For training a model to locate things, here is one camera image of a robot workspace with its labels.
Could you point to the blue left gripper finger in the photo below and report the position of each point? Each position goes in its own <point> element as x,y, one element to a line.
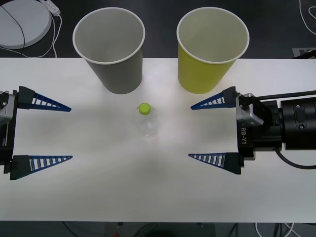
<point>27,98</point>
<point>21,166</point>

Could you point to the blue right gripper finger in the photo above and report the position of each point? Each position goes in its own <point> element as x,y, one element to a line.
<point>232,161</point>
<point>228,98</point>

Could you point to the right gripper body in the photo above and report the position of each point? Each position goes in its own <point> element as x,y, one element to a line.
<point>247,143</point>

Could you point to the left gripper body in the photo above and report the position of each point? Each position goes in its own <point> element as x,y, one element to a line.
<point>6,138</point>

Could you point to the clear bottle with green cap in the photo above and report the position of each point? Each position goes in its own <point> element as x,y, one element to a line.
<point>144,108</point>

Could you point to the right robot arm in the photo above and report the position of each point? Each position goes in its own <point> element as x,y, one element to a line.
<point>298,123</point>

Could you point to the yellow-green plastic waste bin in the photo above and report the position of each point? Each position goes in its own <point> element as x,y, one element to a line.
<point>197,76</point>

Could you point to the grey marker board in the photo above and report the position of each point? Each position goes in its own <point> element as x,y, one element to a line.
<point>303,53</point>

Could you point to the grey plastic waste bin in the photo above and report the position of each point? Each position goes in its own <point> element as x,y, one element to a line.
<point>118,76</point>

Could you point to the white power strip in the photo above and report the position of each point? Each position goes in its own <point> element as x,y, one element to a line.
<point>53,7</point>

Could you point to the round grey base plate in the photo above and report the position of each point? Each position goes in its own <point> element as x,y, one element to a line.
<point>29,22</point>

